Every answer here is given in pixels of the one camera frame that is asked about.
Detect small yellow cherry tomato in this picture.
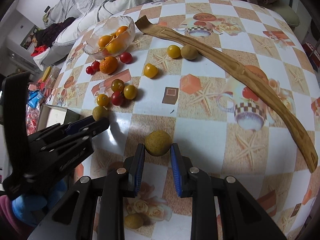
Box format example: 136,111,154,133
97,94,110,107

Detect blue gloved left hand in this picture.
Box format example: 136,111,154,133
11,180,67,228

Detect red cherry tomato in cluster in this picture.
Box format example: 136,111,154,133
111,90,125,106

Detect white shallow tray box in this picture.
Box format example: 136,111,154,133
36,104,80,131

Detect dark orange cherry tomato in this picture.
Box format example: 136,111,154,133
111,79,125,92

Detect yellow cherry tomato in cluster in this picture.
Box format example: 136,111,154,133
123,85,137,100

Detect red cherry tomato pair left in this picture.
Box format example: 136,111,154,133
86,66,95,75

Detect red cherry tomato pair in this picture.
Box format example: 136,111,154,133
91,61,100,72
86,66,95,75

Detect longan under gripper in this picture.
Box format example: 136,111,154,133
124,213,144,229

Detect red cherry tomato pair right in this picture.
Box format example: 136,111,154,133
91,61,100,72

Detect orange mandarin on table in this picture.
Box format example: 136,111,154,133
99,56,119,75

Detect pile of snack packets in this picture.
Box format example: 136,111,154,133
25,66,61,135

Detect red cherry tomato near bowl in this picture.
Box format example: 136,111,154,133
119,52,132,64

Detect clear glass bowl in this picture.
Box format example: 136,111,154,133
83,16,136,60

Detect orange in bowl back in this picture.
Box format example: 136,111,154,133
115,25,128,37

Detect brown longan by scratcher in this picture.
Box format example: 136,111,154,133
181,45,199,61

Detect yellow tomato by scratcher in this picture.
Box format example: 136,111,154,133
167,45,181,59

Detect long wooden back scratcher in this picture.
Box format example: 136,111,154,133
135,15,318,173

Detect white sofa cushion blanket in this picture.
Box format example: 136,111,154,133
33,0,160,69

